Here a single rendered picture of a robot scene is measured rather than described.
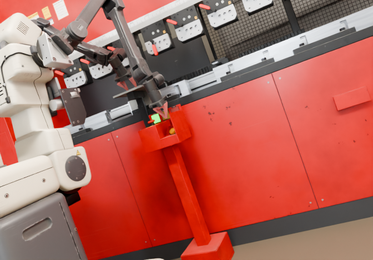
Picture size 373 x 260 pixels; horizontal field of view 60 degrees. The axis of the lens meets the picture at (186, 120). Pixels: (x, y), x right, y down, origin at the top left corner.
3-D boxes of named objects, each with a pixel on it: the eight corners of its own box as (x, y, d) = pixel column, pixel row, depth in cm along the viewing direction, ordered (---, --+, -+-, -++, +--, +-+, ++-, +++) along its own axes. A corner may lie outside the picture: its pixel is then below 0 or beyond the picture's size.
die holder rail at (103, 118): (49, 147, 220) (44, 134, 220) (55, 146, 226) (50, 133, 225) (110, 124, 205) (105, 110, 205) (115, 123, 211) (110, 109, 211)
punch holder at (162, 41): (149, 55, 191) (139, 29, 191) (154, 56, 199) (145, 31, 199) (171, 45, 187) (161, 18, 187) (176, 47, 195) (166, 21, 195)
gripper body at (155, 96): (167, 98, 163) (161, 85, 161) (161, 105, 154) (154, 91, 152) (157, 102, 166) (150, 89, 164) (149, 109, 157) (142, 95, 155)
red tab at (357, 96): (337, 110, 156) (333, 96, 155) (337, 110, 158) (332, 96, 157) (371, 100, 151) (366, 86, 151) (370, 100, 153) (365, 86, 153)
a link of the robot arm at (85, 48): (35, 37, 180) (33, 20, 172) (42, 32, 184) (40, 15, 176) (103, 69, 176) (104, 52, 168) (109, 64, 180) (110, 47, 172)
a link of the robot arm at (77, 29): (90, -8, 162) (102, -21, 156) (112, 12, 168) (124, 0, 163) (54, 41, 131) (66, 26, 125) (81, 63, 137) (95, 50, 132)
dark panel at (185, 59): (91, 132, 270) (72, 82, 270) (92, 131, 272) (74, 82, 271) (217, 85, 237) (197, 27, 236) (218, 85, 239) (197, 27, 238)
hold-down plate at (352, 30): (295, 55, 166) (292, 49, 166) (294, 56, 171) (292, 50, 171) (357, 31, 157) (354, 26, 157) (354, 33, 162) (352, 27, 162)
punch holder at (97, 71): (93, 79, 203) (84, 54, 203) (100, 79, 211) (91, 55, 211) (113, 71, 199) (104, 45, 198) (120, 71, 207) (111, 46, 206)
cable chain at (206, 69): (169, 86, 234) (167, 81, 234) (172, 86, 239) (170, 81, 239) (217, 68, 223) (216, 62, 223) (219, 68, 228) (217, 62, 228)
